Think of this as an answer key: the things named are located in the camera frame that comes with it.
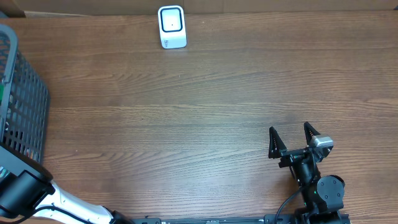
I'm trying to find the dark grey mesh basket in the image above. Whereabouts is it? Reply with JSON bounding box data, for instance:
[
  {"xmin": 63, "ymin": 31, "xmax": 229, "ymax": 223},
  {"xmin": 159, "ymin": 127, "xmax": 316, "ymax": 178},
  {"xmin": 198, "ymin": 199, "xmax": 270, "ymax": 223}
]
[{"xmin": 1, "ymin": 24, "xmax": 50, "ymax": 163}]

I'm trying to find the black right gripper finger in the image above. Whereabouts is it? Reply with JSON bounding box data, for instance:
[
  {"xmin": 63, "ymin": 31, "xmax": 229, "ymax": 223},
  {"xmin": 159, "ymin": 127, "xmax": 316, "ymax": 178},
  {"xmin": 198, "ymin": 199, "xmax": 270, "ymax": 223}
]
[
  {"xmin": 303, "ymin": 121, "xmax": 320, "ymax": 145},
  {"xmin": 268, "ymin": 126, "xmax": 287, "ymax": 159}
]

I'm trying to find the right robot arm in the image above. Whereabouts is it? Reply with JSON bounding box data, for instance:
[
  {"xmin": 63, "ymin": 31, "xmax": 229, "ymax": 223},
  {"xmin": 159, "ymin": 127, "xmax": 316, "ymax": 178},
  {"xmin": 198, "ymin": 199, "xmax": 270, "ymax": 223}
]
[{"xmin": 264, "ymin": 122, "xmax": 351, "ymax": 224}]

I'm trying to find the cardboard backdrop wall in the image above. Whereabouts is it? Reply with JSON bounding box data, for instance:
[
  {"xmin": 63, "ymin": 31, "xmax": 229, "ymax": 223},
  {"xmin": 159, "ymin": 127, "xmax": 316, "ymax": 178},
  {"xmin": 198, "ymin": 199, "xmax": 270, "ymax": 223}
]
[{"xmin": 0, "ymin": 0, "xmax": 398, "ymax": 18}]

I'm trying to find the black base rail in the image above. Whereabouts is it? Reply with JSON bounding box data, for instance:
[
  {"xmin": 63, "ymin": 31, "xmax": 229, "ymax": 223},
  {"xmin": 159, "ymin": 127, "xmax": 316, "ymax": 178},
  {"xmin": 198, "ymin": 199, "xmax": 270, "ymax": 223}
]
[{"xmin": 133, "ymin": 213, "xmax": 352, "ymax": 224}]

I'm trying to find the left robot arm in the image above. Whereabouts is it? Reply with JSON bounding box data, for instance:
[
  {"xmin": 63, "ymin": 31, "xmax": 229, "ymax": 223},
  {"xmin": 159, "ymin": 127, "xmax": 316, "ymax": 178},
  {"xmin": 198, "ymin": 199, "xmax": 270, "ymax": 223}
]
[{"xmin": 1, "ymin": 145, "xmax": 132, "ymax": 223}]

